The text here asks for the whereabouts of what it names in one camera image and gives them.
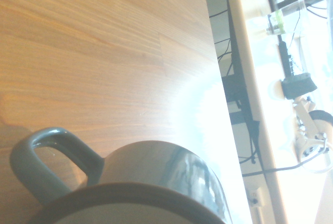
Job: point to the blue enamel mug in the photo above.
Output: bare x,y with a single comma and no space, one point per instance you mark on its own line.
156,161

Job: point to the cream white desk panel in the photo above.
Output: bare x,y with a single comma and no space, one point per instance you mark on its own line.
257,104

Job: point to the black vertical rod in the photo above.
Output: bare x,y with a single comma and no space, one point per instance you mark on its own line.
284,55

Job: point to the clear plastic cup green band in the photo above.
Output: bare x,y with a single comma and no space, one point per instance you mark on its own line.
279,18

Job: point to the black desk support frame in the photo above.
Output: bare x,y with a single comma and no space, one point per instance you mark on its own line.
236,86

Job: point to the white wall outlet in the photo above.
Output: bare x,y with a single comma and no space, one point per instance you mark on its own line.
255,196

